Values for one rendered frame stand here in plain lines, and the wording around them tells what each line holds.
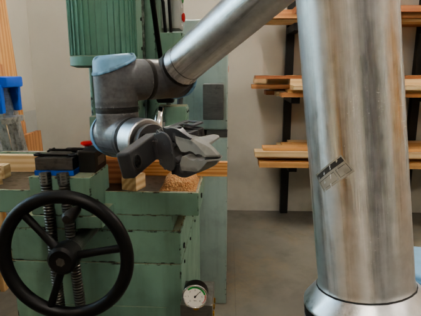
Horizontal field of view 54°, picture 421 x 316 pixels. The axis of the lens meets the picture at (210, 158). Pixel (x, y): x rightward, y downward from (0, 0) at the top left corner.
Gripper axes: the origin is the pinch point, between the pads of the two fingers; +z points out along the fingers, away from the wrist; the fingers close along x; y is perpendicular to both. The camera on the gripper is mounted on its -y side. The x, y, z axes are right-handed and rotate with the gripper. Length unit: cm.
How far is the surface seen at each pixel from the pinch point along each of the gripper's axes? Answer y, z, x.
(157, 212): 8.5, -32.7, 21.5
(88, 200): -10.2, -27.1, 9.2
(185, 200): 13.7, -27.7, 19.3
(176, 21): 48, -61, -22
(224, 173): 31.5, -31.6, 19.7
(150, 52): 35, -61, -14
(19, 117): 17, -143, 6
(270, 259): 129, -107, 128
